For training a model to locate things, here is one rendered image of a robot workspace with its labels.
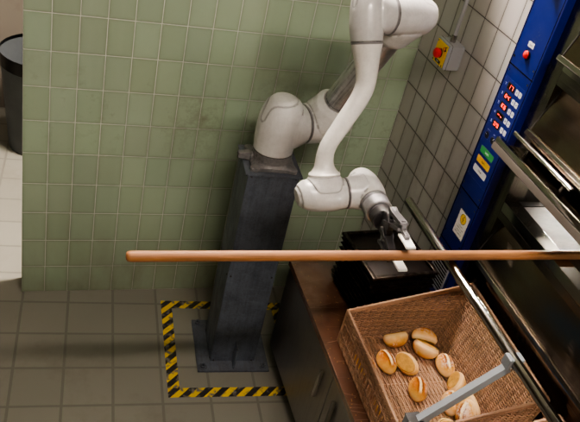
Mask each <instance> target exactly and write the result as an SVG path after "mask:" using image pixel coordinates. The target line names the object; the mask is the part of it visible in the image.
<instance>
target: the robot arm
mask: <svg viewBox="0 0 580 422"><path fill-rule="evenodd" d="M437 22H438V6H437V5H436V4H435V3H434V2H433V1H432V0H351V2H350V18H349V30H350V44H351V49H352V53H353V59H352V61H351V62H350V63H349V64H348V65H347V67H346V68H345V69H344V71H343V72H342V73H341V75H340V76H339V77H338V79H337V80H336V82H335V83H334V84H333V86H332V87H331V89H324V90H322V91H321V92H319V93H318V94H317V95H316V96H314V97H313V98H311V99H309V100H308V101H307V102H306V103H301V101H300V100H299V99H298V98H297V97H296V96H294V95H293V94H290V93H287V92H276V93H275V94H273V95H271V96H270V97H269V98H268V99H267V100H266V102H265V103H264V105H263V106H262V108H261V111H260V113H259V116H258V119H257V123H256V126H255V135H254V143H253V145H251V144H246V145H245V146H244V149H243V150H238V151H237V157H238V158H241V159H245V160H248V161H249V163H250V171H251V172H254V173H258V172H266V173H288V174H291V175H296V174H297V172H298V170H297V168H296V167H295V166H294V164H293V160H292V156H293V149H294V148H297V147H299V146H301V145H303V144H313V143H320V144H319V146H318V151H317V154H316V158H315V163H314V167H313V169H312V171H311V172H310V173H309V174H308V177H307V179H306V180H302V181H301V182H299V183H298V184H297V185H296V187H295V188H294V197H295V200H296V203H297V205H298V206H299V207H301V208H303V209H305V210H308V211H339V210H342V209H357V210H361V211H362V212H363V213H364V215H365V217H366V218H367V219H368V220H369V221H370V222H371V223H372V224H373V225H374V227H376V228H377V229H378V230H379V232H380V235H381V237H380V239H377V242H378V243H379V245H380V247H381V250H396V249H395V246H394V233H393V230H396V231H397V232H400V233H398V236H399V238H400V239H401V241H402V243H403V245H404V246H405V248H406V249H416V247H415V246H414V244H413V242H412V240H411V238H410V236H409V234H408V232H407V226H408V222H407V220H406V219H405V218H404V217H403V216H402V215H401V214H400V213H399V211H398V209H397V207H393V206H392V205H391V203H390V201H389V200H388V197H387V195H386V192H385V189H384V187H383V185H382V183H381V182H380V180H379V179H378V178H377V177H376V175H375V174H374V173H372V172H371V171H370V170H368V169H367V168H364V167H359V168H356V169H354V170H353V171H352V172H351V173H350V175H349V176H348V177H345V178H342V177H341V175H340V172H339V171H338V170H337V169H336V168H335V166H334V161H333V158H334V154H335V151H336V149H337V146H338V145H339V143H340V142H341V141H342V140H343V138H344V137H345V135H347V134H348V133H349V132H350V130H351V128H352V126H353V124H354V122H355V121H356V120H357V118H358V117H359V116H360V115H361V113H362V112H363V110H364V108H365V107H366V105H367V104H368V102H369V100H370V99H371V97H372V94H373V92H374V89H375V85H376V80H377V76H378V72H379V71H380V70H381V69H382V68H383V67H384V65H385V64H386V63H387V62H388V60H389V59H390V58H391V57H392V55H393V54H394V53H395V52H396V50H397V49H401V48H403V47H406V46H407V45H408V44H410V43H411V42H413V41H415V40H416V39H418V38H420V36H422V35H425V34H427V33H428V32H430V31H431V30H432V29H433V28H434V27H435V26H436V24H437ZM365 41H366V42H365Z"/></svg>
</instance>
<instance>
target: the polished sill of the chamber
mask: <svg viewBox="0 0 580 422"><path fill-rule="evenodd" d="M501 212H502V213H503V214H504V215H505V216H506V218H507V219H508V220H509V222H510V223H511V224H512V225H513V226H514V227H515V229H517V231H518V232H519V233H520V234H521V236H522V237H523V238H524V239H525V241H526V242H527V243H528V244H529V246H530V247H531V248H532V249H533V250H560V249H559V248H558V246H557V245H556V244H555V243H554V242H553V241H552V239H551V238H550V237H549V236H548V235H547V234H546V233H545V232H544V231H543V230H542V229H541V227H540V226H539V225H538V224H537V223H536V221H535V220H534V219H533V218H532V217H531V216H530V214H529V213H528V212H527V211H526V210H525V208H524V207H523V206H522V205H521V204H520V202H504V204H503V206H502V208H501ZM541 261H542V262H543V263H544V264H545V265H546V266H547V267H548V269H549V270H550V271H551V272H552V274H553V275H554V276H555V277H556V279H557V280H558V281H559V282H560V284H561V285H562V286H563V287H564V289H565V290H566V291H567V292H568V294H569V295H570V296H571V297H572V298H573V299H574V300H575V301H576V303H577V304H578V305H579V307H580V272H579V271H578V270H577V269H576V268H575V267H574V265H573V264H572V263H571V262H570V261H569V260H541Z"/></svg>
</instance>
